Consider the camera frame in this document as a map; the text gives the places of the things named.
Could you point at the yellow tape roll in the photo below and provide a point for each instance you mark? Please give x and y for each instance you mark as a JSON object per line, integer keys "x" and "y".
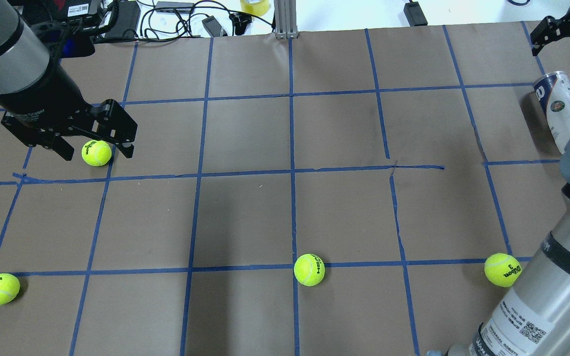
{"x": 255, "y": 7}

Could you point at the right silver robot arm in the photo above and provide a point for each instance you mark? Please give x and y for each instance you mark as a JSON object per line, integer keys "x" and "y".
{"x": 533, "y": 319}

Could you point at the black power adapter brick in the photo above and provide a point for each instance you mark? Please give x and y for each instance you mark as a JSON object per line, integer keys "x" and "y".
{"x": 125, "y": 27}

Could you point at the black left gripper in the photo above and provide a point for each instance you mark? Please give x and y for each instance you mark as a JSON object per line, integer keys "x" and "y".
{"x": 42, "y": 101}

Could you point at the tennis ball near right arm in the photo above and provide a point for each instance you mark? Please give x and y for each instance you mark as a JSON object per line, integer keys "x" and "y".
{"x": 502, "y": 269}

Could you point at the aluminium frame post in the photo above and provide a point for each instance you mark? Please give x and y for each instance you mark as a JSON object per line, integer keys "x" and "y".
{"x": 285, "y": 19}

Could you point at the small black device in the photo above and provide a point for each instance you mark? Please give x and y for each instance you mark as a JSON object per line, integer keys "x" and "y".
{"x": 214, "y": 28}

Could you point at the tennis ball near left gripper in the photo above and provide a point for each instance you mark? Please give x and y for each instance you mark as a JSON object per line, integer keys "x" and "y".
{"x": 96, "y": 153}

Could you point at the black power adapter right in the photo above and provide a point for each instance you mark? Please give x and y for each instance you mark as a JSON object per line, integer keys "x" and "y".
{"x": 414, "y": 14}

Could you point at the centre Head tennis ball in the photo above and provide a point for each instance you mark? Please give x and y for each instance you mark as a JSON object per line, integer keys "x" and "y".
{"x": 309, "y": 269}

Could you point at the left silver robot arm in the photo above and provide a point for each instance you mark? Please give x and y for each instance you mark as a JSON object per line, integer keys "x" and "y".
{"x": 42, "y": 103}

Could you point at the white tennis ball can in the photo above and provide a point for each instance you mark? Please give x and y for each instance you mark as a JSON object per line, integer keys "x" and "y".
{"x": 553, "y": 92}

